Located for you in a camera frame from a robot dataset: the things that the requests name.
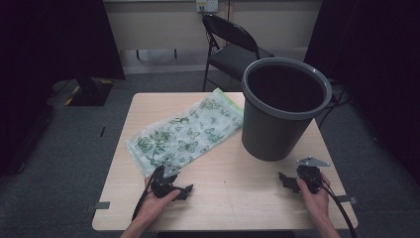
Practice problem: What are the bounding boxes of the black floor cables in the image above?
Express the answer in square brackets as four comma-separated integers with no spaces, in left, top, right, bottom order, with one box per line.
[316,78,351,130]

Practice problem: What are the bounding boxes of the grey tape strip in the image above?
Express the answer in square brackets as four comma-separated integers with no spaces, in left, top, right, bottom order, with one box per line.
[336,195,360,205]
[86,200,111,213]

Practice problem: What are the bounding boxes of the right hand-held gripper black cable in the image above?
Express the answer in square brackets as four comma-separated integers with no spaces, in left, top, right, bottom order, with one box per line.
[316,179,359,238]

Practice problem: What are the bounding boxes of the grey plastic trash bin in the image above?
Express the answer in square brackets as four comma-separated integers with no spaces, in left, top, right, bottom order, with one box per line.
[241,57,333,163]

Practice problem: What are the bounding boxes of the hand-held gripper black cable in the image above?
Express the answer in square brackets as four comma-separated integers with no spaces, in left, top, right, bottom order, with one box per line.
[131,177,155,222]
[316,179,359,238]

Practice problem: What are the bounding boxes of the green printed plastic garbage bag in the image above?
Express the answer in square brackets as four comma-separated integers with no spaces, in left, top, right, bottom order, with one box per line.
[125,87,245,179]

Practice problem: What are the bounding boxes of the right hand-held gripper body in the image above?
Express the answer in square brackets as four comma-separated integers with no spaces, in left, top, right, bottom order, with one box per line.
[295,156,331,195]

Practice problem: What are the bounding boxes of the left hand-held gripper black cable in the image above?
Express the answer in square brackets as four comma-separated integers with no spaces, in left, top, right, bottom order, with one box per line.
[131,177,155,222]

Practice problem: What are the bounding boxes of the person's left hand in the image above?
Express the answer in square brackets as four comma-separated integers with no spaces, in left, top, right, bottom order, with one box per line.
[133,177,182,229]

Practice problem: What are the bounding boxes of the black stand base yellow tape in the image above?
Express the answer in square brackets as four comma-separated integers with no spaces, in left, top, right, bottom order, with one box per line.
[63,77,115,107]

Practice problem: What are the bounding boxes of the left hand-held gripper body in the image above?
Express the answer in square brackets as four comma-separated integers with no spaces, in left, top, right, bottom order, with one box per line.
[150,164,182,199]

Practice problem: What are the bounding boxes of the black folding chair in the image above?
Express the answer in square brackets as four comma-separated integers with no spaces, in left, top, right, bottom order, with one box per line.
[201,13,275,93]

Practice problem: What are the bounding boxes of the person's right hand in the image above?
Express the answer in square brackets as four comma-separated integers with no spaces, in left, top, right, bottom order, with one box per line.
[295,173,332,222]

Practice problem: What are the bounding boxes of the white wall outlet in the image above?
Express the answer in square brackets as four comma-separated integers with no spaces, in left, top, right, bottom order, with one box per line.
[196,0,220,14]

